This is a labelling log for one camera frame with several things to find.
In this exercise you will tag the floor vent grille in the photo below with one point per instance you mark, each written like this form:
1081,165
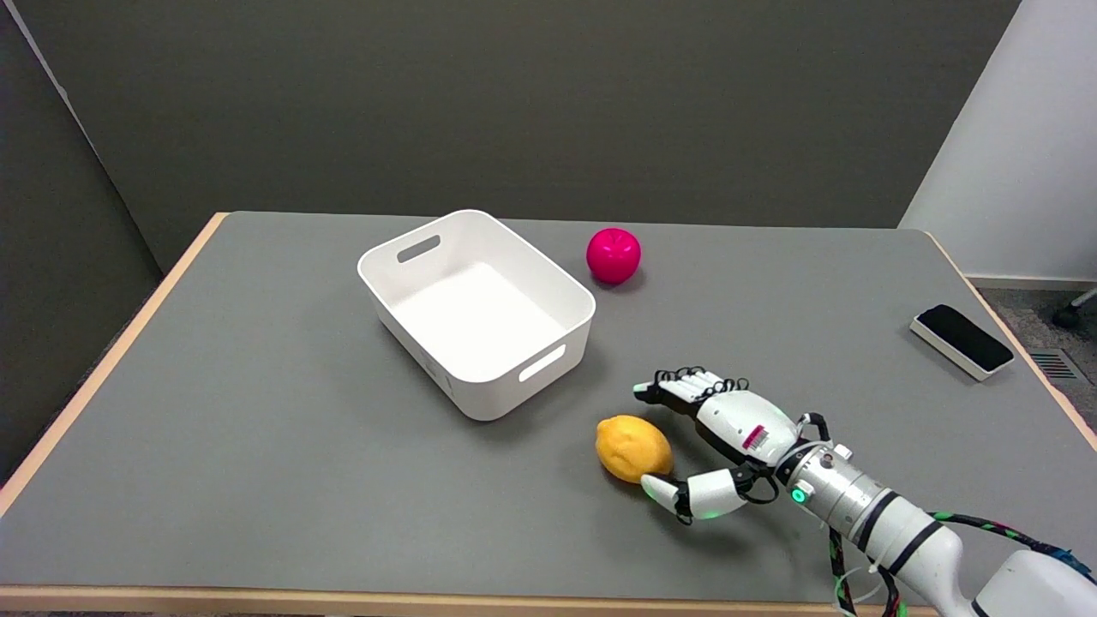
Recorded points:
1056,365

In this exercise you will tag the red apple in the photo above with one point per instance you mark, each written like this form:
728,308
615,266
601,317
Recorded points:
613,255

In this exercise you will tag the black chair caster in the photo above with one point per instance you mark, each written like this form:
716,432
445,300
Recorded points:
1076,310

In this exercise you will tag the yellow lemon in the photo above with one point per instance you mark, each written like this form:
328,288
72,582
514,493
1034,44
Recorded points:
632,448

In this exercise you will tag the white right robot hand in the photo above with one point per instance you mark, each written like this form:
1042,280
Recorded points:
728,428

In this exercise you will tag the white plastic bin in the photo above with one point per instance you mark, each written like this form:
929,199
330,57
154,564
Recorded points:
476,313

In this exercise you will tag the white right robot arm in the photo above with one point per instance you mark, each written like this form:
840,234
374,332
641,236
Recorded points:
900,531

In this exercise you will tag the black and white eraser block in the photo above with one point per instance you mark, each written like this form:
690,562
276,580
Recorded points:
962,340

